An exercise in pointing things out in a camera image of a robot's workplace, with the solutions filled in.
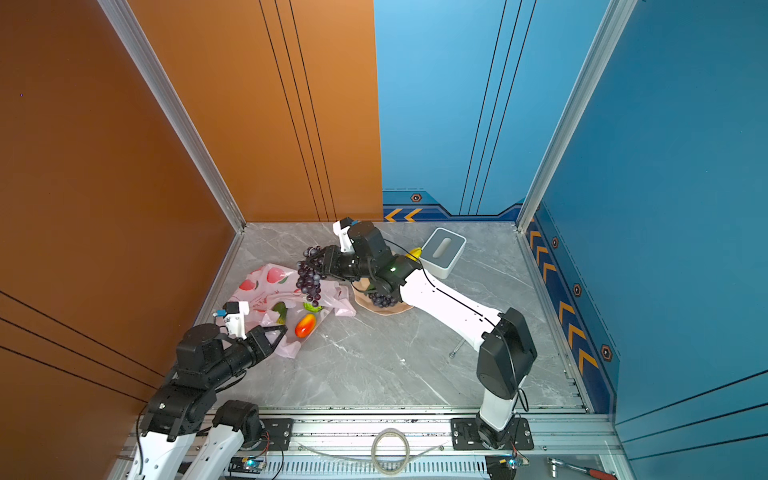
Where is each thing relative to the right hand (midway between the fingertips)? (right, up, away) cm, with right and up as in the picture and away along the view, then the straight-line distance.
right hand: (313, 262), depth 71 cm
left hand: (-6, -15, 0) cm, 16 cm away
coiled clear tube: (+15, -46, -1) cm, 48 cm away
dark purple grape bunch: (0, -2, -1) cm, 2 cm away
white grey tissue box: (+36, +2, +37) cm, 52 cm away
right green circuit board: (+48, -47, -2) cm, 67 cm away
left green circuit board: (-16, -49, 0) cm, 51 cm away
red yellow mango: (-7, -20, +18) cm, 28 cm away
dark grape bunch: (+16, -13, +22) cm, 30 cm away
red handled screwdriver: (+65, -48, -3) cm, 81 cm away
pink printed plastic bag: (-12, -11, +8) cm, 18 cm away
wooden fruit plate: (+9, -13, +24) cm, 29 cm away
